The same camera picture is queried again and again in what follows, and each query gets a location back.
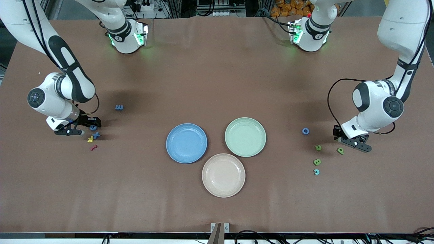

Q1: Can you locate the beige plate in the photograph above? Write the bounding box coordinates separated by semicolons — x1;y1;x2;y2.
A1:
202;153;246;198

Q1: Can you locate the small metal bracket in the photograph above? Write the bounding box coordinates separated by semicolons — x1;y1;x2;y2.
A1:
210;223;230;234

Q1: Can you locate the green plate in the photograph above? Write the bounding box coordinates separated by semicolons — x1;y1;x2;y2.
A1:
224;117;267;158

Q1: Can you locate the blue plate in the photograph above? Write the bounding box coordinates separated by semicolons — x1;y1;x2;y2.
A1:
166;123;208;164

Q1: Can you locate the pile of orange fruit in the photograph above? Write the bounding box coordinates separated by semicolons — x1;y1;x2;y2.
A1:
270;0;314;17

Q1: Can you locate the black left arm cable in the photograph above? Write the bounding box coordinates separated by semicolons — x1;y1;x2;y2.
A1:
327;0;431;135

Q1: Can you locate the base connector panel green light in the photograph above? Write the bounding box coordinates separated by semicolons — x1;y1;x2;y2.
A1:
288;20;303;44
134;21;149;46

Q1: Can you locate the long white power strip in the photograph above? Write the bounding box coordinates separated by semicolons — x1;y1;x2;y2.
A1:
199;9;245;17

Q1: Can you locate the brown table cover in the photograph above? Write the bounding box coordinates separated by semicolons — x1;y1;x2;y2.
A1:
0;16;434;234

